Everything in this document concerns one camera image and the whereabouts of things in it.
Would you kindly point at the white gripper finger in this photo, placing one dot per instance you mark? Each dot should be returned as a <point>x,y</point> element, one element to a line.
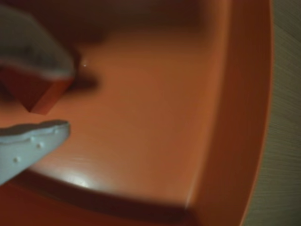
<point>26,148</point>
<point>28,42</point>

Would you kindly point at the orange cube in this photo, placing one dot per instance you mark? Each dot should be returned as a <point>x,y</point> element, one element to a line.
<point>35,94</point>

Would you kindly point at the orange plastic box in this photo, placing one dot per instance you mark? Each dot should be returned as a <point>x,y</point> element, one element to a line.
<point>152,106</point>

